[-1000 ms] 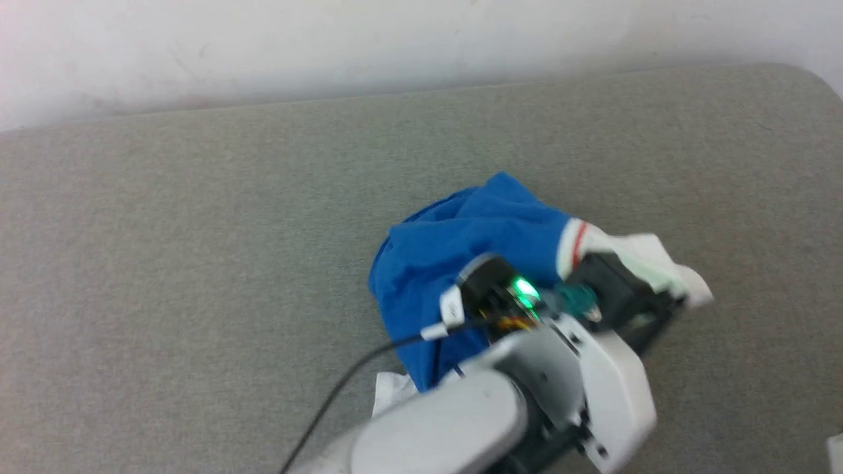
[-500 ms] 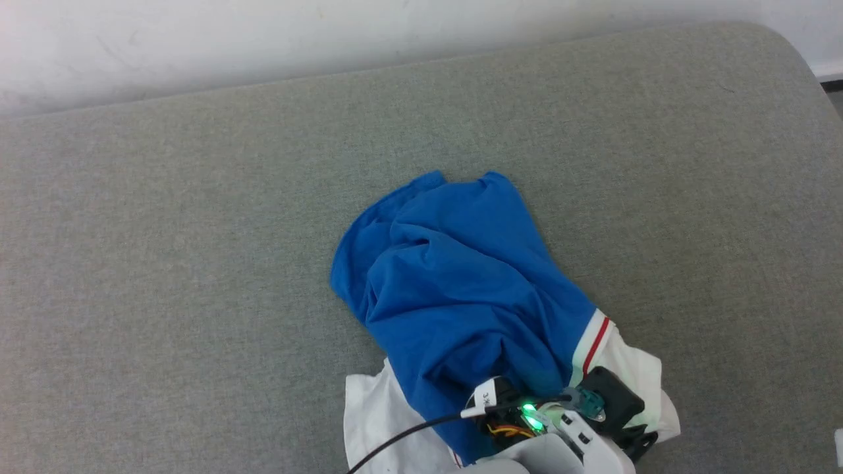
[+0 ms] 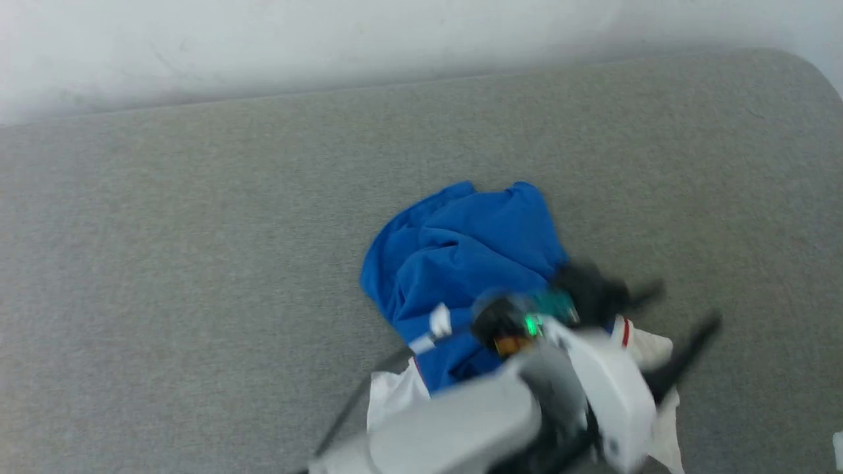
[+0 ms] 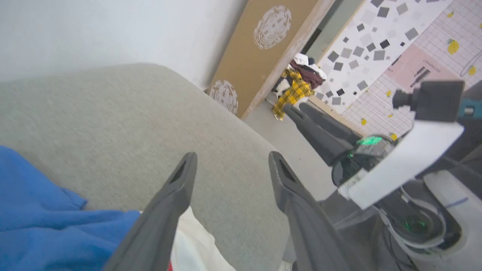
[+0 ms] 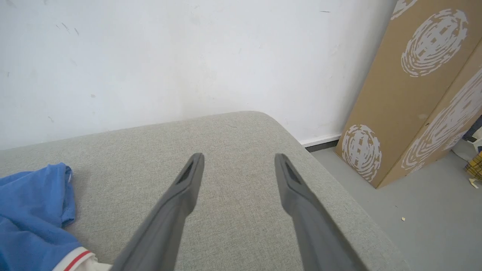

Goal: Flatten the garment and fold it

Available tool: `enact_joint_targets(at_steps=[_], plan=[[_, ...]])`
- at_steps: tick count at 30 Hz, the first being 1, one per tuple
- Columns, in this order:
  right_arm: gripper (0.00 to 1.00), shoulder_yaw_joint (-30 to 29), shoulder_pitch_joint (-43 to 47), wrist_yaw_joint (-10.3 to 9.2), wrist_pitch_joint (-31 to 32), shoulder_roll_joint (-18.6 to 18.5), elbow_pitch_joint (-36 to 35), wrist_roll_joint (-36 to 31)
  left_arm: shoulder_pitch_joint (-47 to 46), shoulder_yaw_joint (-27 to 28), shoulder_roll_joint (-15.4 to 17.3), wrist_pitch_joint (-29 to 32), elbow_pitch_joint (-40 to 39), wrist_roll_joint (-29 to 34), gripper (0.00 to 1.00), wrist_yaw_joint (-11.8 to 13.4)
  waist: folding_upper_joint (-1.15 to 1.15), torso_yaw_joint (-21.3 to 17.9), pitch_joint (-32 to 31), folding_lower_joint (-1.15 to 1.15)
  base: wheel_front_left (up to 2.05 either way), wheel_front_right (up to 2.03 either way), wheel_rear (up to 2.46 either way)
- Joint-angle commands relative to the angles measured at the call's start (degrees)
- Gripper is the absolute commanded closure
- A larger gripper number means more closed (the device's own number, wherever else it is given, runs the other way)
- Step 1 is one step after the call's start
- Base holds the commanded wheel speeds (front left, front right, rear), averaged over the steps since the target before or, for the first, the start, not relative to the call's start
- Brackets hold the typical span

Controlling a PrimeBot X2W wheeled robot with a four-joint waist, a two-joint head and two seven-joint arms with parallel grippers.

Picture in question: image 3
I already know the blue white baseball jersey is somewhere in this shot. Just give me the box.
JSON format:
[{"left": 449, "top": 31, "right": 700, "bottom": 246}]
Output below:
[{"left": 360, "top": 180, "right": 687, "bottom": 474}]

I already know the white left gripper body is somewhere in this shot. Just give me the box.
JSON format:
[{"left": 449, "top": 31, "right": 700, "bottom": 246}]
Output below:
[{"left": 471, "top": 293, "right": 661, "bottom": 473}]

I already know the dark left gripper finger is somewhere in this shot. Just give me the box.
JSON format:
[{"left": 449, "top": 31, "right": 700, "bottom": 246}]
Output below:
[
  {"left": 609, "top": 278, "right": 667, "bottom": 311},
  {"left": 642, "top": 315, "right": 723, "bottom": 404}
]

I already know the white cable label tag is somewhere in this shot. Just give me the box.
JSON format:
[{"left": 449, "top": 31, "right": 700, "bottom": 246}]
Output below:
[{"left": 408, "top": 303, "right": 455, "bottom": 356}]

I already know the grey fabric sofa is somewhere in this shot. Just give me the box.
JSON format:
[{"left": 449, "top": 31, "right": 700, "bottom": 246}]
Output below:
[{"left": 0, "top": 47, "right": 843, "bottom": 474}]

